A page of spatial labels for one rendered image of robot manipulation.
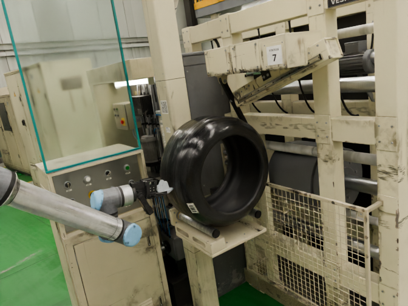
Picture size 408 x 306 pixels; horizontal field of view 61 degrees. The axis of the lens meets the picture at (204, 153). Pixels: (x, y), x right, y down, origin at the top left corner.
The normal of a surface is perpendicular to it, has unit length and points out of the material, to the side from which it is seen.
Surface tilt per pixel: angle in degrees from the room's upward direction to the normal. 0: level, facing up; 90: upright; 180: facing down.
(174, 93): 90
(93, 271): 90
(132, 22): 90
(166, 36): 90
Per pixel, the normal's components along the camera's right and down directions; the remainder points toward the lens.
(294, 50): 0.56, 0.12
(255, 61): -0.82, 0.25
